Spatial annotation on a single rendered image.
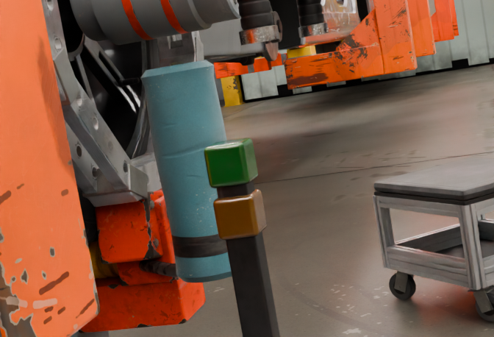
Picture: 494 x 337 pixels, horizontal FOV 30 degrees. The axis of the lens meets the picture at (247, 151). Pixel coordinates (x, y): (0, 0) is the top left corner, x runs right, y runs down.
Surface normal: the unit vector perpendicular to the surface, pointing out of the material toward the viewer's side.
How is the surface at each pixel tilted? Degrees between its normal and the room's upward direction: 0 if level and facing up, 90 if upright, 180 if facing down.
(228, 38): 100
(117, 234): 80
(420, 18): 90
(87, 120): 90
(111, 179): 135
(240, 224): 90
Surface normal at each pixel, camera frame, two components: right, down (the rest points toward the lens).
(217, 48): 0.49, 0.14
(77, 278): 0.95, -0.14
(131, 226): -0.27, -0.03
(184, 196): -0.35, 0.20
